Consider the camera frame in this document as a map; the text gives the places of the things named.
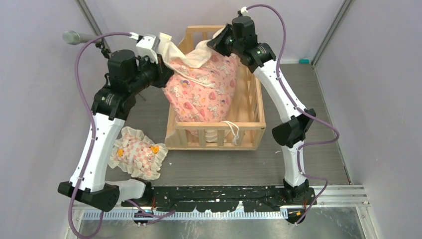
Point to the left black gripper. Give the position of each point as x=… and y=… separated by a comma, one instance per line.
x=163, y=72

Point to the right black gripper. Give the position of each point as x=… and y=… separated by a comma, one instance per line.
x=215, y=43

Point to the pink printed cushion with ties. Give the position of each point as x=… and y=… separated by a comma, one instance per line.
x=203, y=85

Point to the wooden slatted pet bed frame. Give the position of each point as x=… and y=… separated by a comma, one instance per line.
x=246, y=109

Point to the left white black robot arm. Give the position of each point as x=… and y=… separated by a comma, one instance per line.
x=127, y=76

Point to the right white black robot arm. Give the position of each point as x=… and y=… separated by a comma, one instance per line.
x=290, y=134

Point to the teal small block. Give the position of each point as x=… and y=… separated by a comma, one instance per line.
x=304, y=61

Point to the small checkered ruffled pillow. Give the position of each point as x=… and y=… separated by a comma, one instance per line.
x=136, y=154

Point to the silver microphone on tripod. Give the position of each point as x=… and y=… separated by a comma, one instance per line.
x=74, y=38

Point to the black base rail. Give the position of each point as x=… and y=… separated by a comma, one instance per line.
x=218, y=199

